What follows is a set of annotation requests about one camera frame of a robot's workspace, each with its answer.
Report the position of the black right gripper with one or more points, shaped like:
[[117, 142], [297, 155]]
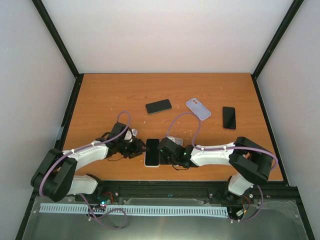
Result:
[[162, 161]]

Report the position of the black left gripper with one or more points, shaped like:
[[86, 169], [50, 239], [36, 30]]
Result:
[[137, 149]]

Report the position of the white-edged black phone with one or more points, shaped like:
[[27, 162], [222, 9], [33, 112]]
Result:
[[152, 152]]

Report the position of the cream phone case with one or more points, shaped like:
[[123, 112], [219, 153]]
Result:
[[152, 165]]

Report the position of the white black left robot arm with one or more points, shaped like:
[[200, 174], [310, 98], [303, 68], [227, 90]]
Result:
[[56, 177]]

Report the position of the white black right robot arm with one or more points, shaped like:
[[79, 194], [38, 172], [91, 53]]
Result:
[[252, 162]]

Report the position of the green-edged black phone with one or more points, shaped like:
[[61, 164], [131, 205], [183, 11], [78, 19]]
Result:
[[158, 106]]

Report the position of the lavender phone case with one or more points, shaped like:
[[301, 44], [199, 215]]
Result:
[[198, 109]]

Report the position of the red-edged black phone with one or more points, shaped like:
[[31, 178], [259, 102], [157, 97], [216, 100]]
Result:
[[229, 118]]

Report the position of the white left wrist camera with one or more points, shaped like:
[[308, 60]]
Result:
[[130, 134]]

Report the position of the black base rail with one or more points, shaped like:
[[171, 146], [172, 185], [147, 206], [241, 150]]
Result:
[[212, 192]]

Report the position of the light blue cable duct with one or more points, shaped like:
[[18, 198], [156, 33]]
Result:
[[136, 210]]

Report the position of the black corner frame post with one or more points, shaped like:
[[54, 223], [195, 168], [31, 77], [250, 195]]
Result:
[[283, 26]]

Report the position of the black left frame post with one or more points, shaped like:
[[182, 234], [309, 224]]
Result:
[[48, 22]]

